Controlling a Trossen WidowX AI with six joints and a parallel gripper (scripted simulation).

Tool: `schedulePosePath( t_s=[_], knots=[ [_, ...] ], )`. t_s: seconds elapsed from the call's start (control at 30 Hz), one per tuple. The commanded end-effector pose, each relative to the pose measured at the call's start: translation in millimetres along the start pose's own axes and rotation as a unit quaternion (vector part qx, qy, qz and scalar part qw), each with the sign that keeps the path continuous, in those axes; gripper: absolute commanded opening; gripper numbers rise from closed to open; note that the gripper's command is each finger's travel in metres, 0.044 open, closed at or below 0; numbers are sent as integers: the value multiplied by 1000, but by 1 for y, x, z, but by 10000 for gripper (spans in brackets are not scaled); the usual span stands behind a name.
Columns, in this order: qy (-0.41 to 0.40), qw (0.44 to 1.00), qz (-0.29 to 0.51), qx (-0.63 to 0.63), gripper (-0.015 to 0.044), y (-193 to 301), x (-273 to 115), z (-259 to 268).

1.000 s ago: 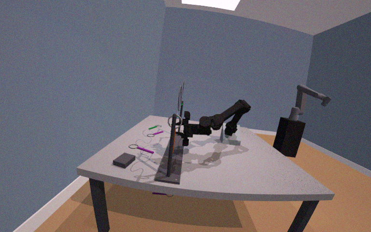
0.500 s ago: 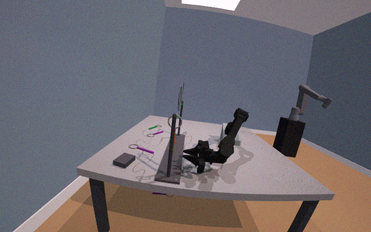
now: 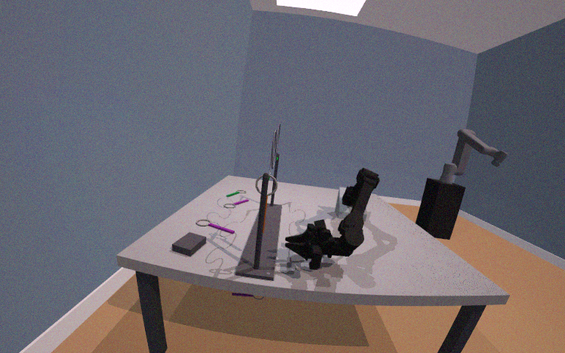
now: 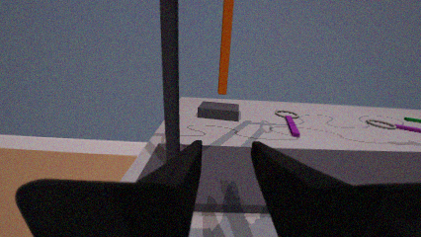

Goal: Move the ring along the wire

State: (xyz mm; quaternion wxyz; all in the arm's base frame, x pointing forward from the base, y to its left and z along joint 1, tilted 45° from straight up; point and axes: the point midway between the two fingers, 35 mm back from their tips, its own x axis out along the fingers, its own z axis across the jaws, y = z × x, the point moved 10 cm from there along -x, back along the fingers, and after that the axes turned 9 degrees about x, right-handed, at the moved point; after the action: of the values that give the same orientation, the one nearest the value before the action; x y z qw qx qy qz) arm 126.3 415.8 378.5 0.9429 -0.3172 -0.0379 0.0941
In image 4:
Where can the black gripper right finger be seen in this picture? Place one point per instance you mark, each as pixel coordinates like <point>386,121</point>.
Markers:
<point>304,202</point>

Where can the orange rectangular bar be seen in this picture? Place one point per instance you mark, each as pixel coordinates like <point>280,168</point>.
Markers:
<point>225,46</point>

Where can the purple handle with grey loop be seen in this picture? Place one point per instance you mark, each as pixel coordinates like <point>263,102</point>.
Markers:
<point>291,124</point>
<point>405,127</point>

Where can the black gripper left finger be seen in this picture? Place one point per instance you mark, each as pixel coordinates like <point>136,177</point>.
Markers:
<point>160,204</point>

